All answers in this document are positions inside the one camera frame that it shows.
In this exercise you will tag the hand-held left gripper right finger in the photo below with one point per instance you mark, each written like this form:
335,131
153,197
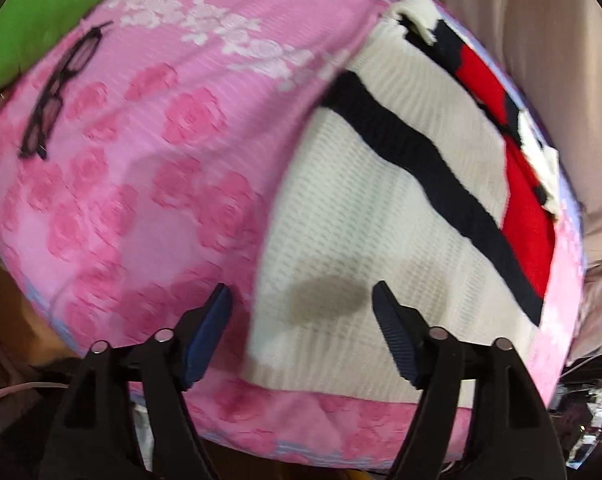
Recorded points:
396,330

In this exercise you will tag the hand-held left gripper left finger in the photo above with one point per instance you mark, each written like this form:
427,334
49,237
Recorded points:
207,332

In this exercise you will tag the white knit sweater with stripes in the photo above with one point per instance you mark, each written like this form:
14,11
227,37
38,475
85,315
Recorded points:
381,240

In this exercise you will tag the pink floral blanket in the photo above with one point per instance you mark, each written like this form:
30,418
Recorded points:
146,170

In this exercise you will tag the black-framed eyeglasses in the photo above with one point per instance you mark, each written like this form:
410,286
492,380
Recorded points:
56,91

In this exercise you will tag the beige curtain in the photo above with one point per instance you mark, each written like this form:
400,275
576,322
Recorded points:
546,60

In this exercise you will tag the green pillow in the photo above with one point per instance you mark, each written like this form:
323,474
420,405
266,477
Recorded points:
36,15

